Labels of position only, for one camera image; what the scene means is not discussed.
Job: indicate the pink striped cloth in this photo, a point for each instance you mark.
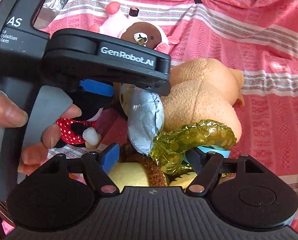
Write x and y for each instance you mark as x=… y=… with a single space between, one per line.
x=258 y=37

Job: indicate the Minnie Mouse plush toy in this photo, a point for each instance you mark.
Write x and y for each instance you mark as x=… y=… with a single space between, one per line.
x=80 y=131

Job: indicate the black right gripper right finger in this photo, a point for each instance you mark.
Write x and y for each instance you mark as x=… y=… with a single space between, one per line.
x=207 y=167

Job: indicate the orange plush toy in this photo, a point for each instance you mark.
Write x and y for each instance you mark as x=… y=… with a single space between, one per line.
x=203 y=89

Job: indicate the person's left hand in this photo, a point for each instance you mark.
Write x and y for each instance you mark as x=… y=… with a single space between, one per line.
x=11 y=116

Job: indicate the clear plastic bag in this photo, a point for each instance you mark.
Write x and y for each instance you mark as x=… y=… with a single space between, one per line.
x=49 y=10

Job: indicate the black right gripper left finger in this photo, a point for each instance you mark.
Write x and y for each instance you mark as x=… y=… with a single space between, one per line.
x=96 y=168

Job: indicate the foil character balloon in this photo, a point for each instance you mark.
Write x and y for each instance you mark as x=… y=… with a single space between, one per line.
x=162 y=128

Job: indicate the brown bear pink suit plush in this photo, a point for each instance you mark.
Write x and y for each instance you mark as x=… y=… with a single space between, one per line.
x=130 y=28

